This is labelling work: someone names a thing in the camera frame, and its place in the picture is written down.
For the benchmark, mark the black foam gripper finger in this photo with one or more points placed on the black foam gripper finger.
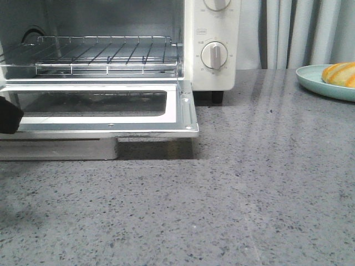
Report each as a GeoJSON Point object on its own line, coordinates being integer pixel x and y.
{"type": "Point", "coordinates": [10, 117]}

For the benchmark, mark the glass oven door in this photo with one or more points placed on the glass oven door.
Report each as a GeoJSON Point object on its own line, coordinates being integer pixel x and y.
{"type": "Point", "coordinates": [83, 120]}

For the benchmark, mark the golden croissant bread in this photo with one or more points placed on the golden croissant bread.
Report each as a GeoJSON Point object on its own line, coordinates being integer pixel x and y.
{"type": "Point", "coordinates": [340, 74]}

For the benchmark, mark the white Toshiba toaster oven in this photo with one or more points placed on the white Toshiba toaster oven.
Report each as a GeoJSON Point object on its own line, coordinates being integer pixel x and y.
{"type": "Point", "coordinates": [189, 23]}

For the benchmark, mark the lower oven timer knob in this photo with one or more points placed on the lower oven timer knob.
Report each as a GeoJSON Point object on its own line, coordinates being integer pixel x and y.
{"type": "Point", "coordinates": [214, 55]}

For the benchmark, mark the upper oven control knob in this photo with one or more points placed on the upper oven control knob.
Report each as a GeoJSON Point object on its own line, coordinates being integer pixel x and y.
{"type": "Point", "coordinates": [216, 5]}

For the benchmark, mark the grey pleated curtain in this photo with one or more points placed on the grey pleated curtain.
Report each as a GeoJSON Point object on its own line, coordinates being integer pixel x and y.
{"type": "Point", "coordinates": [292, 34]}

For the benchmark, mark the light green round plate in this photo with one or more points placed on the light green round plate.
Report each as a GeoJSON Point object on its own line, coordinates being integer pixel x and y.
{"type": "Point", "coordinates": [310, 77]}

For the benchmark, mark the metal wire oven rack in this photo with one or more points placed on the metal wire oven rack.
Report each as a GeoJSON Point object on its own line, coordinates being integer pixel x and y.
{"type": "Point", "coordinates": [93, 55]}

